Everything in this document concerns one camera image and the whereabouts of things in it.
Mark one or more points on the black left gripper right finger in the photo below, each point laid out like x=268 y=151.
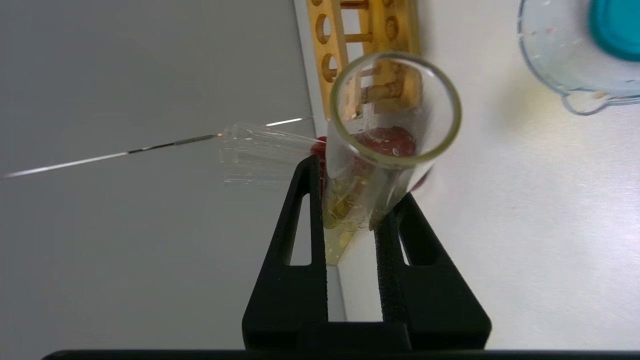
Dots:
x=435 y=305

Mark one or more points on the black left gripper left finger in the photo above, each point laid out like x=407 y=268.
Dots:
x=287 y=300

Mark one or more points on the yellow-stained glass test tube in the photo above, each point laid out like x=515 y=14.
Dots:
x=345 y=200

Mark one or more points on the blue-stained glass test tube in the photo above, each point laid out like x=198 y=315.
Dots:
x=270 y=137

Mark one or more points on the wooden test tube rack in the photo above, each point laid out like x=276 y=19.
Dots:
x=330 y=30

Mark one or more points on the red plastic cup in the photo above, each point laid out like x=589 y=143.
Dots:
x=395 y=140

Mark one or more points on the clear glass beaker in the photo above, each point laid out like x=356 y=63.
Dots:
x=555 y=55

